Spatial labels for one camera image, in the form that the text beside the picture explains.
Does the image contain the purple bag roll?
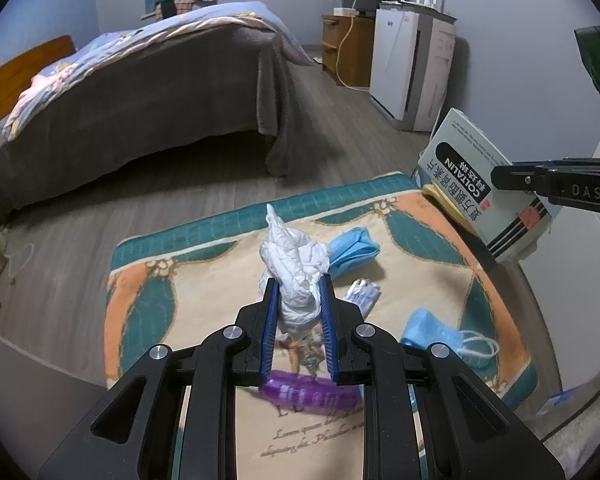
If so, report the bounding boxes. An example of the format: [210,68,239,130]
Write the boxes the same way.
[260,369,366,417]

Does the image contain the blue disposable glove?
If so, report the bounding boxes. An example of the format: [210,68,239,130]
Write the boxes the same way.
[329,226,382,277]

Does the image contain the wooden cabinet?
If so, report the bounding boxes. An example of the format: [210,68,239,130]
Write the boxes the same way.
[321,12,376,88]

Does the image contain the white tissue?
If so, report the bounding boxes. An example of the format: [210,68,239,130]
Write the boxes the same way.
[259,203,333,343]

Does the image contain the white medicine box black label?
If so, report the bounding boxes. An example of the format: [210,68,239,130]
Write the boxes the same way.
[417,107,563,263]

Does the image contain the teal orange printed mat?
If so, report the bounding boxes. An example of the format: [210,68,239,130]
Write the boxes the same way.
[104,172,538,480]

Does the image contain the grey bedspread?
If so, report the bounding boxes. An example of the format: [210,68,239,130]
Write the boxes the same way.
[0,22,313,221]

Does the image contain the light blue paper packet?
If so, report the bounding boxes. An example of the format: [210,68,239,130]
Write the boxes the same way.
[537,389,581,416]

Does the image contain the thin white cable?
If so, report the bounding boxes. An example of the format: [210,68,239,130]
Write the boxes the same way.
[5,242,35,286]

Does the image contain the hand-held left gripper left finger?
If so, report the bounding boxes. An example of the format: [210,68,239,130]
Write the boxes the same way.
[37,277,281,480]

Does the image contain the clear crinkled wrapper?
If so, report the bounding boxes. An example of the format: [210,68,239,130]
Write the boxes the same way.
[297,327,327,376]

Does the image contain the white air purifier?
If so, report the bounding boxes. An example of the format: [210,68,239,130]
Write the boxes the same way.
[369,2,457,133]

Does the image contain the blue face mask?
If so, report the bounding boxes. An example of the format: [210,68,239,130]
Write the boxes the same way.
[399,309,501,368]

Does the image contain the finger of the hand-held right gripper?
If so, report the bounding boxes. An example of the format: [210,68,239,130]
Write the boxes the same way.
[490,165,600,217]
[512,157,600,167]

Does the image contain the teal trash bin yellow rim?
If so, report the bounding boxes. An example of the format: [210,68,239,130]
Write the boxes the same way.
[412,167,518,273]

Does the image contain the white power cable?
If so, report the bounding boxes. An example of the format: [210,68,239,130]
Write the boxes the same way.
[335,0,371,92]

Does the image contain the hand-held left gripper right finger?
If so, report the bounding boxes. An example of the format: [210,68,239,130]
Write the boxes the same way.
[319,276,566,480]

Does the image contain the blue printed quilt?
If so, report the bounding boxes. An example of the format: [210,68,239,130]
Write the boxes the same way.
[2,1,316,141]

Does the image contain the wooden bed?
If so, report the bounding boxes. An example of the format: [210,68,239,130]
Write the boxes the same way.
[0,1,316,221]

